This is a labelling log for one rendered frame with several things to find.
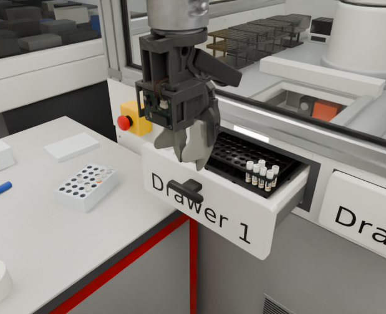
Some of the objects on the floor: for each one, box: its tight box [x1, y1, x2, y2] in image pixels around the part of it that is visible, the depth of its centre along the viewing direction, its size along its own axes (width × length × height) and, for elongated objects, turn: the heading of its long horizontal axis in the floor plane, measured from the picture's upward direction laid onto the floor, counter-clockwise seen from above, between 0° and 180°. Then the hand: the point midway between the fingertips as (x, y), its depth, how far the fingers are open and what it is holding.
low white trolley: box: [0, 116, 197, 314], centre depth 99 cm, size 58×62×76 cm
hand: (193, 157), depth 54 cm, fingers open, 3 cm apart
